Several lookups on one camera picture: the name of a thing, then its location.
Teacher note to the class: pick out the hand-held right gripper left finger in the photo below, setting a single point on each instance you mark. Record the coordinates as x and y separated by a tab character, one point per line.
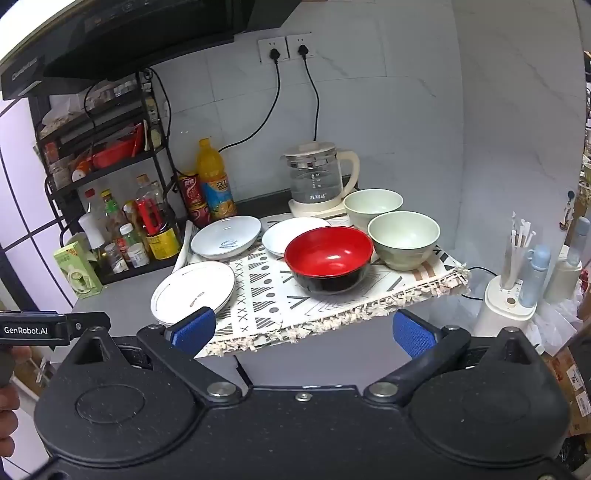
196	330

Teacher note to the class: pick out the white wall socket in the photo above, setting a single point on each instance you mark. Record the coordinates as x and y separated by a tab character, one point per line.
309	42
267	46

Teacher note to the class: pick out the red and black bowl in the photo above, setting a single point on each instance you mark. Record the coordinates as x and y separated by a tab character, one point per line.
328	251

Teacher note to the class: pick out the white plate with crossed-utensil print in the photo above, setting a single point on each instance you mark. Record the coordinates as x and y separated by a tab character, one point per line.
281	235

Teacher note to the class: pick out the white plate with thin rim line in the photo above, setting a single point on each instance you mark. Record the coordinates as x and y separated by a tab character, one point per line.
194	290

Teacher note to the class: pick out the patterned fringed table cloth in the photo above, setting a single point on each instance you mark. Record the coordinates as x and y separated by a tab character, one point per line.
263	295

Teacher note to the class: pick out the small white jar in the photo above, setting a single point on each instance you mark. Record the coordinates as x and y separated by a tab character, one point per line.
138	256

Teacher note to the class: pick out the pale green bowl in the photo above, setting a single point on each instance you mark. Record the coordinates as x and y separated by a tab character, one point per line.
373	205
404	237

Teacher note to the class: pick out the bundle of white straws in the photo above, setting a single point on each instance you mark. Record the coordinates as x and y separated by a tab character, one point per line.
517	249

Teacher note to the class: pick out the red drink can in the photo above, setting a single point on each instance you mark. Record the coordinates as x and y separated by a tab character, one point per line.
201	216
191	190

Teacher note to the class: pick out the cream white bottle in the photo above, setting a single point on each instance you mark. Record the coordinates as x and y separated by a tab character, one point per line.
563	277

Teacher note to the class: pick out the clear bottle with red cap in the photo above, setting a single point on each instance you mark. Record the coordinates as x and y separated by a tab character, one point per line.
94	203

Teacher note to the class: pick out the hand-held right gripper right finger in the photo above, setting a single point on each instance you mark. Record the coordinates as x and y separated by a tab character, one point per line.
413	332

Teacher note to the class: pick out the red plastic basin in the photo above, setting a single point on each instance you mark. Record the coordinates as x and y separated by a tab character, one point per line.
113	152

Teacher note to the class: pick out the white countertop appliance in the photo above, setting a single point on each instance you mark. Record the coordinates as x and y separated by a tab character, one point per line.
501	314

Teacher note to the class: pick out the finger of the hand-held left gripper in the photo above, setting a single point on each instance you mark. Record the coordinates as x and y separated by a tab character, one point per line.
90	323

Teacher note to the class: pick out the cardboard boxes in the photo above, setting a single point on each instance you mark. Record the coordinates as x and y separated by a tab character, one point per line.
572	369

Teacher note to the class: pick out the orange juice bottle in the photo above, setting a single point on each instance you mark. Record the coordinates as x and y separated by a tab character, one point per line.
214	177

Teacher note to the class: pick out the white plate with script print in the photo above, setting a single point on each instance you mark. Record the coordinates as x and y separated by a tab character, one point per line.
226	237

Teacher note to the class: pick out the black metal kitchen rack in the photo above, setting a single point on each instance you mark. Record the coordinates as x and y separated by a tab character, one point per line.
117	161

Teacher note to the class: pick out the small clear jar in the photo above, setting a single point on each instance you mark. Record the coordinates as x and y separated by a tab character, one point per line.
114	258

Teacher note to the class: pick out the person's left hand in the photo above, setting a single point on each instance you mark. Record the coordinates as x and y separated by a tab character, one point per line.
6	415

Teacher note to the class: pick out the glass electric kettle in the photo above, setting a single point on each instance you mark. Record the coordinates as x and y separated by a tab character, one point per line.
316	177

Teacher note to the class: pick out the white-capped spray bottle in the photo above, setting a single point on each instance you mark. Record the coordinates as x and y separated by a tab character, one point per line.
92	230

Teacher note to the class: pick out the green carton box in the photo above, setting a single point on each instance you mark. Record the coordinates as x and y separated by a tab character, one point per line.
76	272

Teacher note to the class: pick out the cream kettle base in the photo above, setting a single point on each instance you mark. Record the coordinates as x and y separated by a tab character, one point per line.
318	210

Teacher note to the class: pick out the pale blue bottle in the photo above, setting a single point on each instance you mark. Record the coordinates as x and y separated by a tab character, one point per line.
533	281

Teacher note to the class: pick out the yellow-capped sauce bottle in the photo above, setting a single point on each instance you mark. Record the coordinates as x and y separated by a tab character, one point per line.
112	210

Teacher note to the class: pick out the black range hood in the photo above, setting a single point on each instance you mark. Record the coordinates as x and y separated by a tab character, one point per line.
115	37

